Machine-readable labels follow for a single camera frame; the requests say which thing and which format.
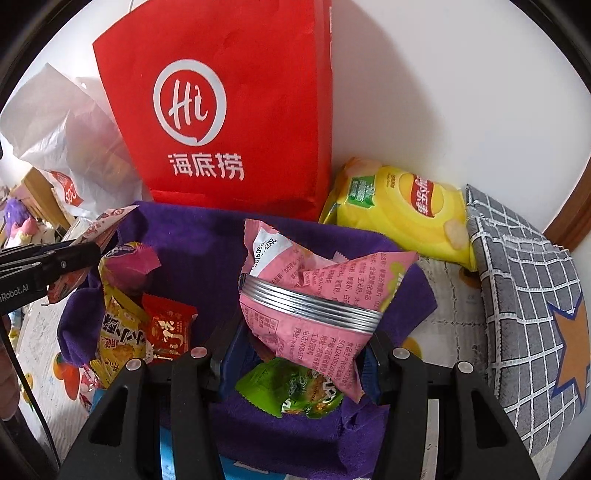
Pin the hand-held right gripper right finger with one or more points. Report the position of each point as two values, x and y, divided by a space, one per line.
371 369

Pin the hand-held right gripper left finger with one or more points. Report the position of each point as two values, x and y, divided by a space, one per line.
231 357

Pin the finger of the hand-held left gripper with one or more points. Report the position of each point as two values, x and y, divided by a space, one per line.
60 250
74 270

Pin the red white snack packet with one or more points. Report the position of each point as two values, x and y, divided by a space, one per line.
106 221

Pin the yellow triangular snack packet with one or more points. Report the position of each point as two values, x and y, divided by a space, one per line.
115 332

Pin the purple cloth basket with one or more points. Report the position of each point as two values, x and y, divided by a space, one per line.
203 244

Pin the pink purple snack packet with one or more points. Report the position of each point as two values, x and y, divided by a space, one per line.
131 263

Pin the purple plush toy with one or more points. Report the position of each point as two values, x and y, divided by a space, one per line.
14 214

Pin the wooden board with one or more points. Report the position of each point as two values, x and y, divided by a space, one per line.
39 189

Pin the red gold snack packet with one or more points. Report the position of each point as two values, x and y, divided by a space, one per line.
168 327

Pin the green snack packet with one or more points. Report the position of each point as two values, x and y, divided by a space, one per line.
295 387

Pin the white plastic shopping bag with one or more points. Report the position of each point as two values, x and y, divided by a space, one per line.
46 120

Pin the yellow chips bag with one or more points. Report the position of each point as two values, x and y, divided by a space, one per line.
406 221

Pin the grey checked cloth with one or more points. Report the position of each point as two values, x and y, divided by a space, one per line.
521 286

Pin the red paper bag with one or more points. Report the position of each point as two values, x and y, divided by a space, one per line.
258 115

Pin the brown wooden door frame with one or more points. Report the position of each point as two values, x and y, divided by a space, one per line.
572 226

